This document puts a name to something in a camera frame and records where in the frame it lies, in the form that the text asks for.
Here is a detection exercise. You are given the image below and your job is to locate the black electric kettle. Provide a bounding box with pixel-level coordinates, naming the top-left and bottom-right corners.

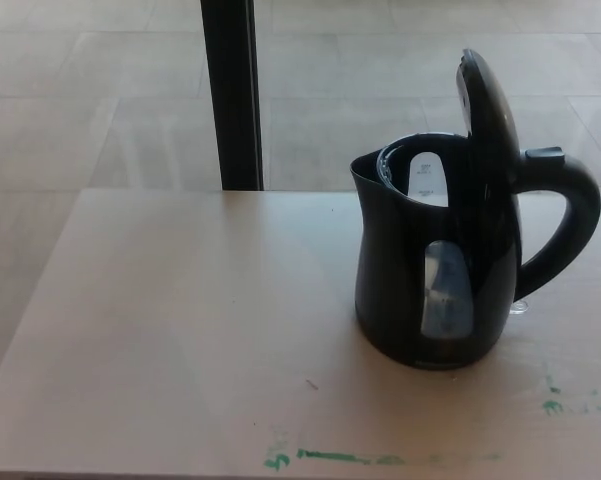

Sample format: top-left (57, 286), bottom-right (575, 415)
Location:
top-left (349, 48), bottom-right (601, 372)

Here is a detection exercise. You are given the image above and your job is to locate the black vertical post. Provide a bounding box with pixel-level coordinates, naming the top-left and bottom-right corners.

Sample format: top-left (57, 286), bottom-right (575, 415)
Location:
top-left (199, 0), bottom-right (266, 192)

